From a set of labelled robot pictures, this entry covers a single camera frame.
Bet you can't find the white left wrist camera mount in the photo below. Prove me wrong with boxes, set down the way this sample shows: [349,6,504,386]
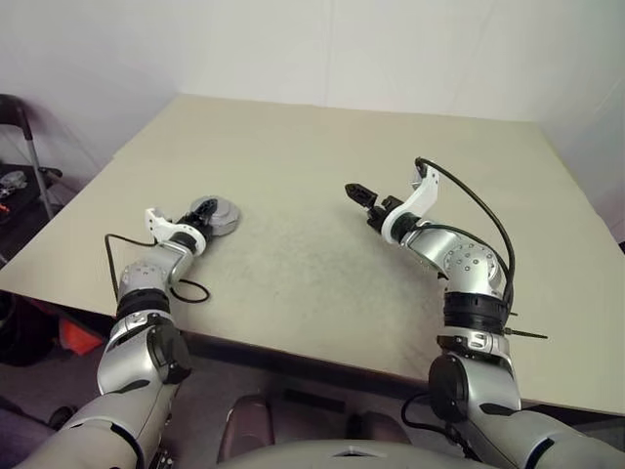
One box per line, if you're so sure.
[145,207,206,256]

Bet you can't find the red orange object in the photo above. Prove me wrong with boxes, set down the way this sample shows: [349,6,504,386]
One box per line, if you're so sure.
[58,312,106,358]

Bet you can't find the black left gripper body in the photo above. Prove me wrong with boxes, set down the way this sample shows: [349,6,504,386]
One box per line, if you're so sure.
[178,210,209,233]

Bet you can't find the black caster wheel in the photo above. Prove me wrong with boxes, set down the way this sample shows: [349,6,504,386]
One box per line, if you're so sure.
[48,405,77,427]

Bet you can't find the silver robot torso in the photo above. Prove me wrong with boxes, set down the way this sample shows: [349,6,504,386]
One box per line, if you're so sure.
[214,437,470,469]

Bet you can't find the black bag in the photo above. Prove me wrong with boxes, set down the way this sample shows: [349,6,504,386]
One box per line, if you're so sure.
[0,292,64,367]

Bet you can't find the small grey metal part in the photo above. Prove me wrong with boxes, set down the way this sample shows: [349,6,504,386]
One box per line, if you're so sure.
[0,171,28,193]

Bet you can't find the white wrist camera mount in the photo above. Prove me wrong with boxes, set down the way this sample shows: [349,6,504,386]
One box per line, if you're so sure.
[145,207,206,256]
[380,163,440,244]

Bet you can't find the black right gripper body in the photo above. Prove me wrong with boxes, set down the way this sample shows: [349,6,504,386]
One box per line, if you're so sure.
[364,194,402,234]

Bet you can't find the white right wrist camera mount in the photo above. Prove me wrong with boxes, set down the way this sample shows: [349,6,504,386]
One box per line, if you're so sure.
[380,163,440,244]

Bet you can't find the black and silver stand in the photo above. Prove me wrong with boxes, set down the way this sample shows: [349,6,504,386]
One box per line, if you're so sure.
[0,93,64,260]

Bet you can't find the black zip tie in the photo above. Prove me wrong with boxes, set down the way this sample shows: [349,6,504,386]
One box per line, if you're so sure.
[505,327,549,341]

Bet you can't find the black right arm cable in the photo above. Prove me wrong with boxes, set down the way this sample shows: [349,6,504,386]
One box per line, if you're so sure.
[413,155,517,319]

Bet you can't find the silver round motor lid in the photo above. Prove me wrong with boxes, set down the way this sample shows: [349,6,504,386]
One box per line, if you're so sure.
[191,194,241,229]

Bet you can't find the silver motor housing copper windings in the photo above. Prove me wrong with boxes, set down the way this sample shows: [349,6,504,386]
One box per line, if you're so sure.
[189,209,244,237]

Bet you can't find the dark maroon rounded shape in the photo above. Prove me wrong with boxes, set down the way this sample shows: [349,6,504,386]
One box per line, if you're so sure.
[219,394,275,460]

